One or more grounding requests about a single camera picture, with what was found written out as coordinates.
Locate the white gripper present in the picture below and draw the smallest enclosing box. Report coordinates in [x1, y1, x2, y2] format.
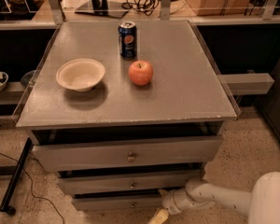
[147, 189, 190, 224]

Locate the grey bottom drawer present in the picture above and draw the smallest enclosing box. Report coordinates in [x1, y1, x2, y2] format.
[72, 189, 161, 211]

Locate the grey drawer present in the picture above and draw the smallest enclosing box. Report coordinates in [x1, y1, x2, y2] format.
[57, 169, 203, 195]
[72, 189, 161, 211]
[33, 135, 222, 172]

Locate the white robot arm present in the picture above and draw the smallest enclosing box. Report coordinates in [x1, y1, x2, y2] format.
[148, 172, 280, 224]

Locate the grey middle drawer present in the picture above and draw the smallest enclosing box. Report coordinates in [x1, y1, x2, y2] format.
[57, 169, 203, 195]

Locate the grey top drawer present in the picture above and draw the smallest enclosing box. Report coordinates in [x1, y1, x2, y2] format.
[33, 135, 222, 172]

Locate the grey drawer cabinet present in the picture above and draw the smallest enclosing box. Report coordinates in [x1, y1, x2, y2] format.
[18, 21, 236, 200]

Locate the red apple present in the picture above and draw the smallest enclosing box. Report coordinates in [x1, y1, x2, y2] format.
[128, 61, 153, 86]

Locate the grey metal shelf beam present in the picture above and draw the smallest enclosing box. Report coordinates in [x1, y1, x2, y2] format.
[217, 73, 274, 95]

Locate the beige paper bowl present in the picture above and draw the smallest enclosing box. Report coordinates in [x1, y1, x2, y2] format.
[56, 59, 105, 91]

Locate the black bar on floor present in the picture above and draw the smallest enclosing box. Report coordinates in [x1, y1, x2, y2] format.
[0, 138, 33, 216]

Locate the blue Pepsi can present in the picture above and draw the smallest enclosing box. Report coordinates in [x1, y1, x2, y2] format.
[118, 21, 137, 59]

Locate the dark bowl on shelf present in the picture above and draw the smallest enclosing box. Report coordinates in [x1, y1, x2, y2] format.
[21, 70, 38, 88]

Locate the black monitor stand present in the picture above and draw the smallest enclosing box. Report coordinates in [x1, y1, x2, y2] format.
[75, 0, 128, 19]

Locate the thin black floor cable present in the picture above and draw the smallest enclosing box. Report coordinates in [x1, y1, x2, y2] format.
[0, 137, 66, 224]

